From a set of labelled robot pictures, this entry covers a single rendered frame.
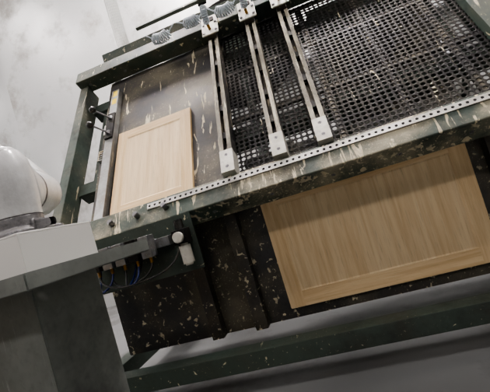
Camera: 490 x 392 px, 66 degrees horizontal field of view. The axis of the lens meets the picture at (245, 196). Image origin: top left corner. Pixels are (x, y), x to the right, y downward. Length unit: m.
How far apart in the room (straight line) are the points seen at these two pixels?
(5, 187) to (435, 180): 1.56
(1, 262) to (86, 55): 5.19
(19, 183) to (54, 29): 5.48
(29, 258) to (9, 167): 0.29
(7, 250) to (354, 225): 1.30
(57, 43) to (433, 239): 5.80
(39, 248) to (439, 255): 1.49
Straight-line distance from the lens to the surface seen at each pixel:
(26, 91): 6.74
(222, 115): 1.87
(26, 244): 1.10
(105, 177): 2.02
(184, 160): 1.81
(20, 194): 1.22
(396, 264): 1.77
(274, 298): 1.83
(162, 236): 1.64
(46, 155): 6.37
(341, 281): 1.77
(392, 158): 1.54
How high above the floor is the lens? 0.74
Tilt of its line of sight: 2 degrees up
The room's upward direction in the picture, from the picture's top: 17 degrees counter-clockwise
